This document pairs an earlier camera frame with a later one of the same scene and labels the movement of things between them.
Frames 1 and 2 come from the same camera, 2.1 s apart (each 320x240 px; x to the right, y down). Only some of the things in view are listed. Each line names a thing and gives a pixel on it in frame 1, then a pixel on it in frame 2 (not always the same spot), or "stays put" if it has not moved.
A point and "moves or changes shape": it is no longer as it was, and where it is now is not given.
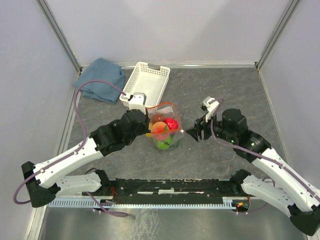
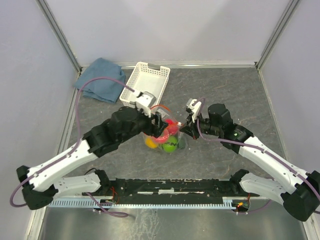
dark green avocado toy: x=175 y=144 -> x=181 y=143
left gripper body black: x=145 y=128 -> x=144 y=124
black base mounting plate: x=165 y=188 stays put
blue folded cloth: x=102 y=70 stays put
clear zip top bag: x=166 y=130 moves or changes shape
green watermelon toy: x=164 y=143 -> x=171 y=145
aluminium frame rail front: x=85 y=198 stays put
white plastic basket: x=148 y=80 stays put
